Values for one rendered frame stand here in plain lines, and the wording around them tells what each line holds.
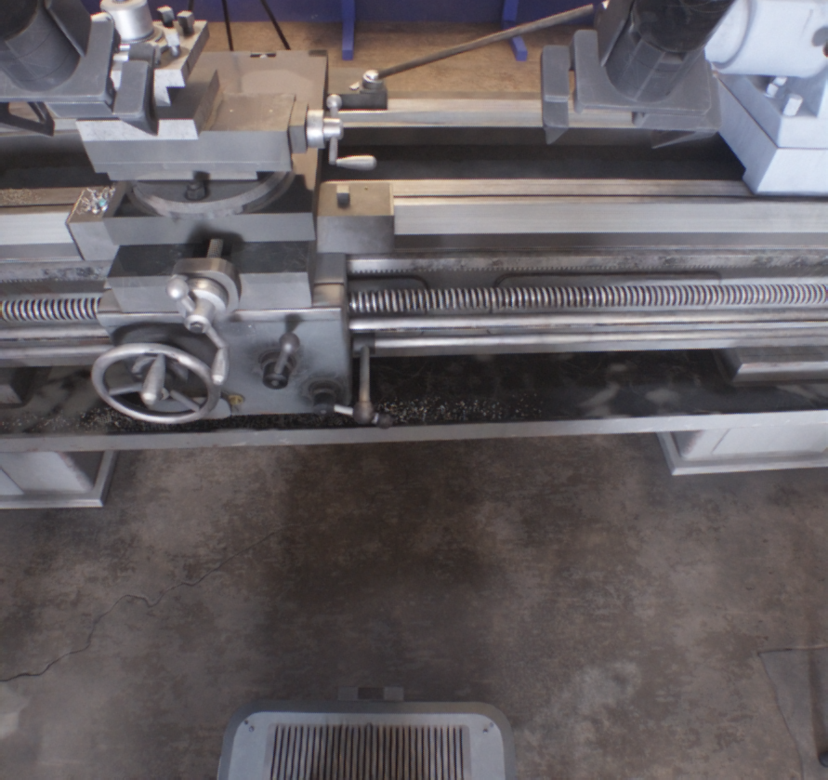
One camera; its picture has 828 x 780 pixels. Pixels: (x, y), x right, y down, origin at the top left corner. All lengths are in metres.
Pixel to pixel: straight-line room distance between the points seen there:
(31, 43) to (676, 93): 0.46
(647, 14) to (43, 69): 0.41
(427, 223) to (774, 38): 0.67
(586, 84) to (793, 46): 0.83
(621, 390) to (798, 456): 0.75
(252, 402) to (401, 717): 0.64
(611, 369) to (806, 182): 0.55
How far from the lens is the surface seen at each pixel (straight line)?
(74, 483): 1.79
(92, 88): 0.53
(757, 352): 1.58
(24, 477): 1.82
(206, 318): 0.88
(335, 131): 0.98
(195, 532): 1.70
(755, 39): 1.26
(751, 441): 1.87
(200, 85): 1.02
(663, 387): 1.50
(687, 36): 0.45
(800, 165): 1.36
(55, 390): 1.56
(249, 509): 1.70
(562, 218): 1.13
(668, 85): 0.50
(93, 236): 1.15
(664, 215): 1.20
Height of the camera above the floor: 1.48
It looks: 50 degrees down
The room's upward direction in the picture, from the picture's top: 2 degrees clockwise
